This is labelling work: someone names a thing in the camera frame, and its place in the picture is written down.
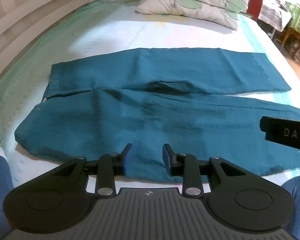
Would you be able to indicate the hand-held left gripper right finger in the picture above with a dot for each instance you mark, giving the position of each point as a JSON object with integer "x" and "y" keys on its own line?
{"x": 166, "y": 159}

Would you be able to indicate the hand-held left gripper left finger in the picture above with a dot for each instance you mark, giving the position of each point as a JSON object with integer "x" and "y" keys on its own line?
{"x": 129, "y": 159}

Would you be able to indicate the teal pants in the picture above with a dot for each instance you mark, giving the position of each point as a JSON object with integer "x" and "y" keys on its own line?
{"x": 190, "y": 75}

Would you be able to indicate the wooden stool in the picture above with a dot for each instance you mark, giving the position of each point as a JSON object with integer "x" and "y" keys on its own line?
{"x": 291, "y": 33}

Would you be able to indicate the striped grey blanket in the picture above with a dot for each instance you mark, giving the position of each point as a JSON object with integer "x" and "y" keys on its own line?
{"x": 275, "y": 12}

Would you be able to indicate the bed with pastel sheet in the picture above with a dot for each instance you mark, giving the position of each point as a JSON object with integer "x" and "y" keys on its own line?
{"x": 110, "y": 30}

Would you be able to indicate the person's left leg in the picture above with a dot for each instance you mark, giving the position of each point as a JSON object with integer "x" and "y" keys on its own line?
{"x": 0, "y": 192}

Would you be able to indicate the red panel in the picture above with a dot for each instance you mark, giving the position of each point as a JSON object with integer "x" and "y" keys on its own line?
{"x": 256, "y": 2}

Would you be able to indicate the white slatted headboard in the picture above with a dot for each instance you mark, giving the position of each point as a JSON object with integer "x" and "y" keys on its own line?
{"x": 27, "y": 10}

